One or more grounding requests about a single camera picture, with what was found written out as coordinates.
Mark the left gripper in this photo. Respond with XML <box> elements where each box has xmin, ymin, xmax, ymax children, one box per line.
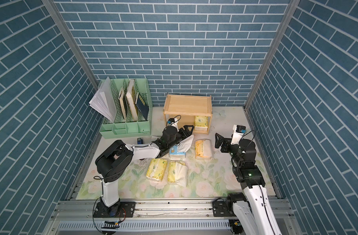
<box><xmin>166</xmin><ymin>125</ymin><xmax>194</xmax><ymax>150</ymax></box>

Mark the orange tissue pack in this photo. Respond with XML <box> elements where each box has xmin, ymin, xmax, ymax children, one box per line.
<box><xmin>195</xmin><ymin>139</ymin><xmax>213</xmax><ymax>160</ymax></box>

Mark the blue tissue box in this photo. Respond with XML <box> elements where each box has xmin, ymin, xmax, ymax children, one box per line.
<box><xmin>169</xmin><ymin>135</ymin><xmax>194</xmax><ymax>160</ymax></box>

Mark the yellow tissue pack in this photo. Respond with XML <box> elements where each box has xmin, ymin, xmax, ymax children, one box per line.
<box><xmin>168</xmin><ymin>161</ymin><xmax>188</xmax><ymax>187</ymax></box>
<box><xmin>146</xmin><ymin>158</ymin><xmax>168</xmax><ymax>182</ymax></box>
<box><xmin>194</xmin><ymin>116</ymin><xmax>209</xmax><ymax>131</ymax></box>

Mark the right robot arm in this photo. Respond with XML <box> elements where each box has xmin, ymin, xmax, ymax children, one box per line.
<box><xmin>215</xmin><ymin>132</ymin><xmax>282</xmax><ymax>235</ymax></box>

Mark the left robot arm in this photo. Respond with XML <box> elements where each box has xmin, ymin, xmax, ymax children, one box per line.
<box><xmin>93</xmin><ymin>125</ymin><xmax>194</xmax><ymax>218</ymax></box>

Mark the wooden two-tier shelf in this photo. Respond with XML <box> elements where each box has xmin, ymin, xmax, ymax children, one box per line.
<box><xmin>163</xmin><ymin>94</ymin><xmax>213</xmax><ymax>134</ymax></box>

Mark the dark blue book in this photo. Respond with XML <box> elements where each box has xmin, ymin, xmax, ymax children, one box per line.
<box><xmin>135</xmin><ymin>92</ymin><xmax>149</xmax><ymax>120</ymax></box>

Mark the green desk file organizer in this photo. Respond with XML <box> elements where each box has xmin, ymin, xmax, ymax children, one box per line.
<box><xmin>100</xmin><ymin>78</ymin><xmax>153</xmax><ymax>139</ymax></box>

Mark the thick yellow-cover book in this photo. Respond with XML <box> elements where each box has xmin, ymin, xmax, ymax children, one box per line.
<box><xmin>126</xmin><ymin>79</ymin><xmax>138</xmax><ymax>121</ymax></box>

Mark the thin black-cover book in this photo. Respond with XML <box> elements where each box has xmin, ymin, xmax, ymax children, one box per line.
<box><xmin>118</xmin><ymin>88</ymin><xmax>128</xmax><ymax>119</ymax></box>

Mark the white paper stack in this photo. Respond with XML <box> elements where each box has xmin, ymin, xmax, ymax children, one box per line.
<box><xmin>89</xmin><ymin>77</ymin><xmax>117</xmax><ymax>122</ymax></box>

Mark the small circuit board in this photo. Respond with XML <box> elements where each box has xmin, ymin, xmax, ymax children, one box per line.
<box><xmin>101</xmin><ymin>221</ymin><xmax>120</xmax><ymax>231</ymax></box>

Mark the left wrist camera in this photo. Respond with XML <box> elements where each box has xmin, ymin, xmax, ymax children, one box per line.
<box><xmin>167</xmin><ymin>117</ymin><xmax>179</xmax><ymax>130</ymax></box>

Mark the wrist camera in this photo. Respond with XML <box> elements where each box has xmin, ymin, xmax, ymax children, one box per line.
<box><xmin>231</xmin><ymin>125</ymin><xmax>246</xmax><ymax>145</ymax></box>
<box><xmin>167</xmin><ymin>117</ymin><xmax>179</xmax><ymax>130</ymax></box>

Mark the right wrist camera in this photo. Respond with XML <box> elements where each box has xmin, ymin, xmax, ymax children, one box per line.
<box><xmin>231</xmin><ymin>125</ymin><xmax>246</xmax><ymax>145</ymax></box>

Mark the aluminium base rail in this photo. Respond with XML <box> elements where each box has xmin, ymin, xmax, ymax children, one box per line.
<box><xmin>42</xmin><ymin>196</ymin><xmax>303</xmax><ymax>235</ymax></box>

